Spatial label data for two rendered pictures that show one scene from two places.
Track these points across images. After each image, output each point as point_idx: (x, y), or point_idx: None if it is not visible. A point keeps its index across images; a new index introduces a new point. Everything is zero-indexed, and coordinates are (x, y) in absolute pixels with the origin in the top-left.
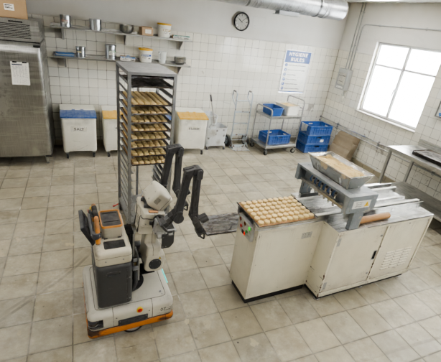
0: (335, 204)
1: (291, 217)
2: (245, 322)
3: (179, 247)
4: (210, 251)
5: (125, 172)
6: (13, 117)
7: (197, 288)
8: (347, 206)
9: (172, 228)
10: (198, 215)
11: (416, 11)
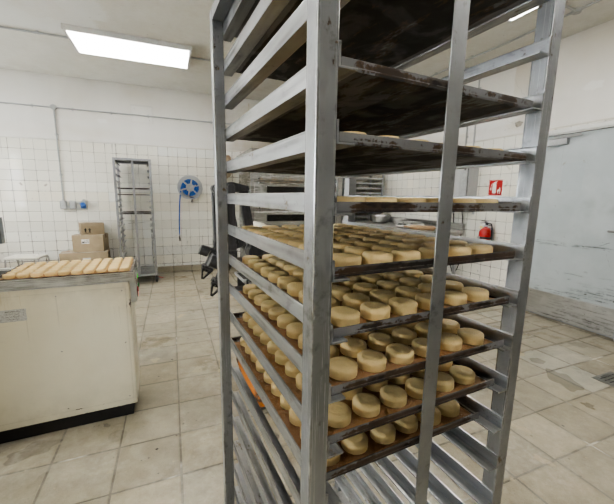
0: None
1: (72, 260)
2: (150, 373)
3: (206, 480)
4: (133, 476)
5: (408, 466)
6: None
7: (194, 402)
8: (3, 230)
9: (238, 272)
10: (210, 247)
11: None
